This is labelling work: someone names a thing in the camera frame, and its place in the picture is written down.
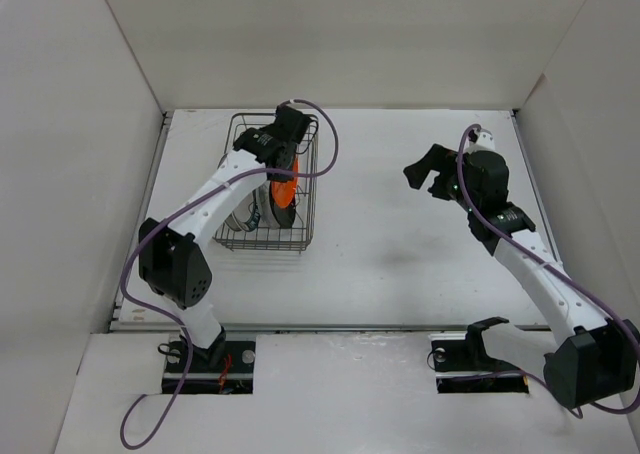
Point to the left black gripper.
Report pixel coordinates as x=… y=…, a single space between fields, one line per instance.
x=281 y=177

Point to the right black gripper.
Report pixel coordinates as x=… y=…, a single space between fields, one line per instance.
x=433 y=160

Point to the orange plate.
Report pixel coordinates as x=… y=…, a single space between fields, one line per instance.
x=283 y=193

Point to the clear glass plate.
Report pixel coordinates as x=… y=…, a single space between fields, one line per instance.
x=264 y=207

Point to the white plate green rim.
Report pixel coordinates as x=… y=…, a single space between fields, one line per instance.
x=253 y=221

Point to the white plate red characters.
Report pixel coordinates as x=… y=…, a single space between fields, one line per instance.
x=235 y=224

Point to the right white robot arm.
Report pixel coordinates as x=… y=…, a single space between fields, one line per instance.
x=592 y=353

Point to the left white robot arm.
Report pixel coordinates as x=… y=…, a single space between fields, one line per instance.
x=171 y=260

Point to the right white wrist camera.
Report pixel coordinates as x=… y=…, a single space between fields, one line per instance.
x=484 y=141

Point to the grey wire dish rack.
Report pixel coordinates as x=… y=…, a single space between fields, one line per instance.
x=297 y=238

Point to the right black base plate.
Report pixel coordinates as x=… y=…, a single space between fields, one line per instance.
x=460 y=370

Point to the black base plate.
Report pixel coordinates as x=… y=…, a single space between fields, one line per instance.
x=230 y=373
x=460 y=370

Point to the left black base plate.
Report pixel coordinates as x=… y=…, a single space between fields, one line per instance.
x=230 y=373

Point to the aluminium rail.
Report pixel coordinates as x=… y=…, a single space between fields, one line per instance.
x=116 y=326

